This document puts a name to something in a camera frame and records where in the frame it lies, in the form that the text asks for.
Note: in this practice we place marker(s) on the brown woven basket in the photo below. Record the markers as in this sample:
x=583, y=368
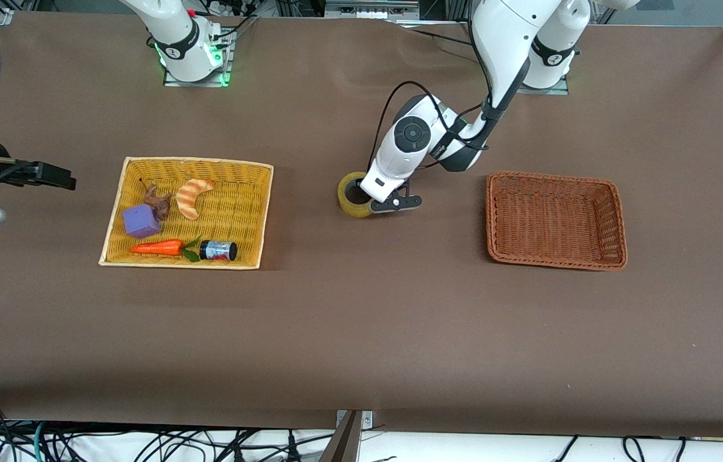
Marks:
x=557, y=221

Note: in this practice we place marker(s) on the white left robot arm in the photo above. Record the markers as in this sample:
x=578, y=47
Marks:
x=502, y=45

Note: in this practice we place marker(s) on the toy croissant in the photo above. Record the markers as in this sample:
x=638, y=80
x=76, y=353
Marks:
x=191, y=196

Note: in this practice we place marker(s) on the grey metal equipment box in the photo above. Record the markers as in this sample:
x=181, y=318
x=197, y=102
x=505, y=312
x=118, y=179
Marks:
x=371, y=8

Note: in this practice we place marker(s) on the aluminium frame profile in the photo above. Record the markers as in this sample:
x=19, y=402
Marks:
x=3, y=16

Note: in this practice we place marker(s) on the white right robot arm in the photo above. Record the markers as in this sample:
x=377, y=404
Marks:
x=178, y=32

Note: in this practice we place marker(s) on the brown toy lion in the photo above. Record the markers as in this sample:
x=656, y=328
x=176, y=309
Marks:
x=159, y=204

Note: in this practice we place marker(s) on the diagonal metal strut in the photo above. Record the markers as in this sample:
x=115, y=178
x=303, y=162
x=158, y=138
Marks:
x=343, y=443

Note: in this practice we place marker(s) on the purple cube block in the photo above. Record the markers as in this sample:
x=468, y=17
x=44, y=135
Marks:
x=140, y=221

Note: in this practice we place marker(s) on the metal table edge bracket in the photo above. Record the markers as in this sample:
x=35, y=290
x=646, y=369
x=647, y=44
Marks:
x=366, y=418

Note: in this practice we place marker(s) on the small printed can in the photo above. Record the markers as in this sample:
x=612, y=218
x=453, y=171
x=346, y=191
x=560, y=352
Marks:
x=218, y=250

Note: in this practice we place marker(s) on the yellow woven basket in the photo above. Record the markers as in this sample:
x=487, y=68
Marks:
x=246, y=247

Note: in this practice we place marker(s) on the orange toy carrot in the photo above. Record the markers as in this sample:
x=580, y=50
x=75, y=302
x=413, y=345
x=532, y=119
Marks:
x=159, y=248

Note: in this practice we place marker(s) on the clear packing tape roll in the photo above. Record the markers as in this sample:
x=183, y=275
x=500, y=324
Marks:
x=351, y=208

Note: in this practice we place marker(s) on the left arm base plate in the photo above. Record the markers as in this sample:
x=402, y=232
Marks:
x=544, y=91

